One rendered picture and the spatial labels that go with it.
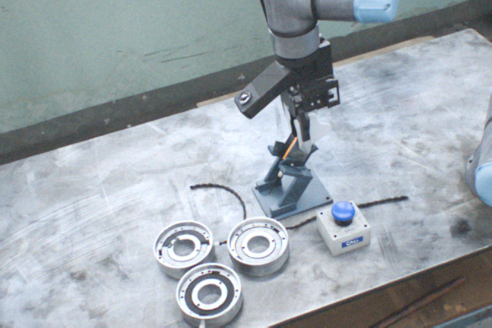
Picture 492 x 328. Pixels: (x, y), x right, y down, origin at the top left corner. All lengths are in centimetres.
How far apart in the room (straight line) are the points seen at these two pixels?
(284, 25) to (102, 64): 178
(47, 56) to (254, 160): 149
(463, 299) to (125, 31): 174
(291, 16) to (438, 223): 47
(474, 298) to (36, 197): 92
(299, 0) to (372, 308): 69
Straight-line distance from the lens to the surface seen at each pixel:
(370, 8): 84
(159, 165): 127
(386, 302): 131
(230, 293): 99
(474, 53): 154
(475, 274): 137
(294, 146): 106
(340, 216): 102
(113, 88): 268
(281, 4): 87
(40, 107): 270
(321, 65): 97
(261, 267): 101
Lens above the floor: 163
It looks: 41 degrees down
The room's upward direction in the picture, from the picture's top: 9 degrees counter-clockwise
